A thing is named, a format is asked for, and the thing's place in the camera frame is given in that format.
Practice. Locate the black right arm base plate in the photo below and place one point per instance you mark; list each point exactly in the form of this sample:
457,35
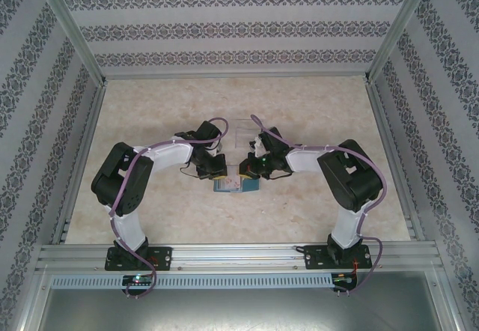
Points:
314,258

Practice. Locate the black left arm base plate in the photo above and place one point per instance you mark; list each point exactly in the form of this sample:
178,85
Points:
164,258

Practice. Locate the aluminium side rail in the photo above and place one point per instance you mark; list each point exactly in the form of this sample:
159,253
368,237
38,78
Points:
91,121
383,121

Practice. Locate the aluminium mounting rail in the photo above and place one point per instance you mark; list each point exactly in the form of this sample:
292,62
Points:
239,256

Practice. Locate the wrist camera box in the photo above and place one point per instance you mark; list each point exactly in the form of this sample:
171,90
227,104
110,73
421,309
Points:
218,150
255,144

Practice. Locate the clear plastic box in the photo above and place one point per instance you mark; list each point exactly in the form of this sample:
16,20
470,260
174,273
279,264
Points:
243,132

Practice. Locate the teal leather card holder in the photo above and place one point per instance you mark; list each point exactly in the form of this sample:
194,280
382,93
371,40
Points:
250,185

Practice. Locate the aluminium back rail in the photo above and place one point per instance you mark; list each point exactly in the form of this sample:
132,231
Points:
239,76

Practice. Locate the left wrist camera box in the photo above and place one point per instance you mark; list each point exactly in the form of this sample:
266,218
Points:
218,150

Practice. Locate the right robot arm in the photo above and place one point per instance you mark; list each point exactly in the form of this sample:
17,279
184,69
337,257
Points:
351,181

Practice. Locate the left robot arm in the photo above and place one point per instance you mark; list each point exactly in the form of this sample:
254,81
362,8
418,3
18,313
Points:
119,181

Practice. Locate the aluminium frame post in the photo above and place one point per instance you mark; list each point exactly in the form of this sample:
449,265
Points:
400,27
75,35

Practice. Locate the grey metal sheet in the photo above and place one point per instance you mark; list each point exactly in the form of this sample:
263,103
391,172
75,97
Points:
239,308

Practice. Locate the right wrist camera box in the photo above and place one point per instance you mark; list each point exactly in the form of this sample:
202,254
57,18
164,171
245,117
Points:
255,144

